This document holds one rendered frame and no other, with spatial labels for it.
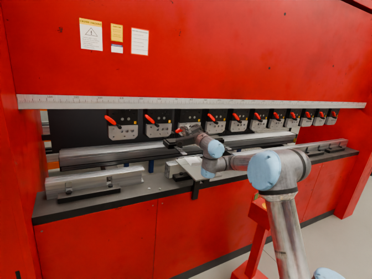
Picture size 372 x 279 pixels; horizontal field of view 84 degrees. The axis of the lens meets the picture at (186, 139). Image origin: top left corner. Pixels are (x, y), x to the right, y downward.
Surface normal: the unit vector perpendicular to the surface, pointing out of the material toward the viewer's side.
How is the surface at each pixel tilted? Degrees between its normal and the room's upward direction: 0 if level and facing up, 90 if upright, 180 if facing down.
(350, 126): 90
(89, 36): 90
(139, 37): 90
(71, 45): 90
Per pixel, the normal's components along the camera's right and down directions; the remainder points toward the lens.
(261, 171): -0.91, -0.07
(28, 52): 0.47, 0.34
